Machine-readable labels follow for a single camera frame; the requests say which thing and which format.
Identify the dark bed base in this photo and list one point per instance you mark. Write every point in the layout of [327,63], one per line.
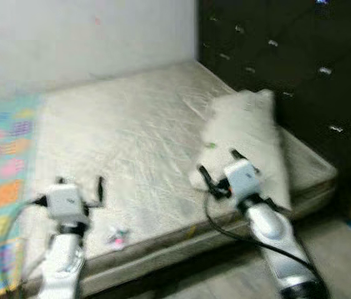
[225,249]

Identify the teal blanket with colourful patches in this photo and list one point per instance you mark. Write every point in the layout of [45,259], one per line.
[0,162]

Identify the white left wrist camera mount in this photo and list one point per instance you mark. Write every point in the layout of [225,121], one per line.
[66,200]

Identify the grey quilted mattress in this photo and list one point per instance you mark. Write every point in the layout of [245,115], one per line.
[131,143]

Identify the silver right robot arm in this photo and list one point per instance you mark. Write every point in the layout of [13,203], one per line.
[275,237]

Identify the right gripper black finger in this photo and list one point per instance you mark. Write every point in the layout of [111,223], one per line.
[207,182]
[237,154]

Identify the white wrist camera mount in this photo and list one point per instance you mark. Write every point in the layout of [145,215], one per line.
[66,200]
[244,177]

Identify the white pillow with tree print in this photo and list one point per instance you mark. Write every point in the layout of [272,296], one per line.
[244,124]

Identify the white paper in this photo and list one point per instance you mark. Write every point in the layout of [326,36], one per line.
[116,238]

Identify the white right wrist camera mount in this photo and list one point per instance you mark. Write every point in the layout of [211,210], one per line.
[244,177]

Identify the dark tufted headboard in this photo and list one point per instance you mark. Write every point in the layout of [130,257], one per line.
[312,50]

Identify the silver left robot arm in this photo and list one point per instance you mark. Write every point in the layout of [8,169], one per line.
[63,268]

